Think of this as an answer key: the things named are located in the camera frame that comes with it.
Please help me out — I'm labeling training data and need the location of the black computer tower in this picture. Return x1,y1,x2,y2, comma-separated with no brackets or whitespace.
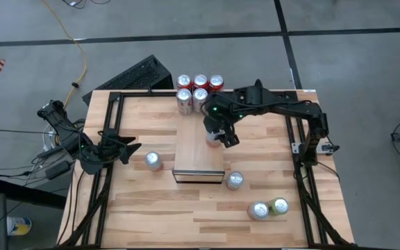
81,54,174,107

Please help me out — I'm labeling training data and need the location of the orange Spindrift grapefruit can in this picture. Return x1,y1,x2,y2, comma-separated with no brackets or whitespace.
143,151,165,172

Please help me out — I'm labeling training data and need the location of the orange-red Fanta strawberry can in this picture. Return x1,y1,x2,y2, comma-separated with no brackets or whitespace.
208,74,225,93

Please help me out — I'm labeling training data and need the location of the silver diet cola can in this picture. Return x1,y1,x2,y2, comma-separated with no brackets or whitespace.
175,87,194,116
192,87,209,114

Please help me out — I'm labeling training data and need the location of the white power strip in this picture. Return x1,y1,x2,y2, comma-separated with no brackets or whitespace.
41,119,62,153

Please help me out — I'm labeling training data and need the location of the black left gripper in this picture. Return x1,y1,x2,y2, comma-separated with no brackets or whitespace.
79,128,142,175

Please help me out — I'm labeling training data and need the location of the green beverage can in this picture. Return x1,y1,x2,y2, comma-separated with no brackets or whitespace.
268,197,290,217

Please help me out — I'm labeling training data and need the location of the red soda can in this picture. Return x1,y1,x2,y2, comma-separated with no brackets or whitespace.
176,74,193,90
192,74,210,90

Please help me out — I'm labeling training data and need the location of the wooden shelf with black frame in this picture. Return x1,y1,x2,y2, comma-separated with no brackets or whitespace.
172,88,226,185

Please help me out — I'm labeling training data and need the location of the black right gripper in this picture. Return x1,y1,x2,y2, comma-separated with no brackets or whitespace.
202,90,247,150

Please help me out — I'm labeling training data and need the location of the pink Spindrift can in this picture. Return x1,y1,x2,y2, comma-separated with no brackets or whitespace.
206,128,224,149

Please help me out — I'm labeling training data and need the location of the white blue yellow container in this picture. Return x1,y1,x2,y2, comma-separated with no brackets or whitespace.
6,215,33,237

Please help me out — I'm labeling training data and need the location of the black cable bundle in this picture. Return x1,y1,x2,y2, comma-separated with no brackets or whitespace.
60,0,113,8

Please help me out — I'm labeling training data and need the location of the black floor cable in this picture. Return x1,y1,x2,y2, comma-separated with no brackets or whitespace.
0,127,53,137

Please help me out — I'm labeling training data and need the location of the silver-topped beverage can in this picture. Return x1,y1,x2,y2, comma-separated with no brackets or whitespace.
225,170,245,192
247,200,270,222

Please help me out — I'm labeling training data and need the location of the yellow power cable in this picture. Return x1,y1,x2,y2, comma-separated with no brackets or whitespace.
41,0,88,112

